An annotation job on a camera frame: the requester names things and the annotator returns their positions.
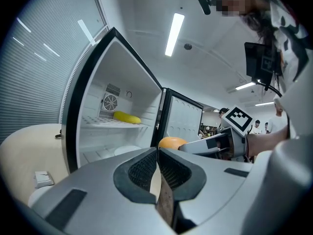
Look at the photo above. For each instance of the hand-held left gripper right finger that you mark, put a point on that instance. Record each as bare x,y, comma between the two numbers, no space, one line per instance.
215,180

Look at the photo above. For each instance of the black head-worn camera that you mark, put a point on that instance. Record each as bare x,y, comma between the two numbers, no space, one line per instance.
205,2

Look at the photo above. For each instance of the small black clip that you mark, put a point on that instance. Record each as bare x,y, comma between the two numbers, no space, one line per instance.
58,134

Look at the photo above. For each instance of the long ceiling light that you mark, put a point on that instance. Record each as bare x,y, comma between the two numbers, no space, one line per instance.
174,34
245,86
264,104

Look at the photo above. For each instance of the white fridge shelf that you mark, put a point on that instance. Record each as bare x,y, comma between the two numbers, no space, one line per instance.
110,124

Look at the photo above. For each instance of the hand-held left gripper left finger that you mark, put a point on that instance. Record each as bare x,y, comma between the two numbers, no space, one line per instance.
97,204

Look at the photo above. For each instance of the black chest-mounted device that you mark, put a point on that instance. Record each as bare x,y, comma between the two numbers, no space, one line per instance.
254,60

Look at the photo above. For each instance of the yellow long food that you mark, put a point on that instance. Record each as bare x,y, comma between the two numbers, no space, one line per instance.
127,117

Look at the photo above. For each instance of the person's right forearm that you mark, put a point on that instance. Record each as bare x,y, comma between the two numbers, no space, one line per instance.
264,142

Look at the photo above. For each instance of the round orange food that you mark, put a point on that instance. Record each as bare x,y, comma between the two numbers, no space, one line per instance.
171,141

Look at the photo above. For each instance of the black and white fridge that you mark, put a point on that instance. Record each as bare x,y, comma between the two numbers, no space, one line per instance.
73,101

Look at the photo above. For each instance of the round smoke detector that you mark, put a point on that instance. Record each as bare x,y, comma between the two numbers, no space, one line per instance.
187,46

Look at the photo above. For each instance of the ceiling vent grille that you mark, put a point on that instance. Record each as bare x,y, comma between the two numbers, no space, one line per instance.
100,34

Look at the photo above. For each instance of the brown food slice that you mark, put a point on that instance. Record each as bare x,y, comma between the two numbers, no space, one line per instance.
166,202

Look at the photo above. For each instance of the grey window blinds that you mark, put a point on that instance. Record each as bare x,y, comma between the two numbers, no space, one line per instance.
36,82

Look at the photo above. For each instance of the white fridge fan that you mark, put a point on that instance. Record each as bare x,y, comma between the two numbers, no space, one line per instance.
110,102

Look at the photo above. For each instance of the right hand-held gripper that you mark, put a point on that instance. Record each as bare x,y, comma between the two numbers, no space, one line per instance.
238,117

